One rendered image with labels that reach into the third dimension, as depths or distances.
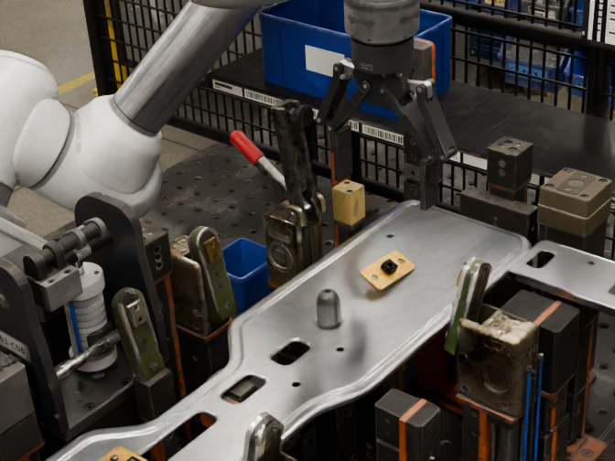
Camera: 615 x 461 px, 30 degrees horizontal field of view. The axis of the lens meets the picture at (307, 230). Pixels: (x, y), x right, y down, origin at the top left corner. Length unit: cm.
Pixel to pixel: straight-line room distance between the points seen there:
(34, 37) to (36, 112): 349
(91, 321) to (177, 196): 101
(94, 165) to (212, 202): 44
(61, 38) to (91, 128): 340
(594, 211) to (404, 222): 27
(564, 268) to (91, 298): 62
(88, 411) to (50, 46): 398
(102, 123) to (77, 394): 67
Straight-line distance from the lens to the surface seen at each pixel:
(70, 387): 147
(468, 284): 136
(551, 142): 184
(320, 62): 197
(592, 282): 155
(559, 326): 150
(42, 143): 198
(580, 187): 165
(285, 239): 160
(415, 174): 184
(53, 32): 548
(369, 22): 134
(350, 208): 163
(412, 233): 164
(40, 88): 198
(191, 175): 249
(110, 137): 199
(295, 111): 153
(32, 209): 395
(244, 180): 245
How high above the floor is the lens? 185
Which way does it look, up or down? 31 degrees down
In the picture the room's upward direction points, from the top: 4 degrees counter-clockwise
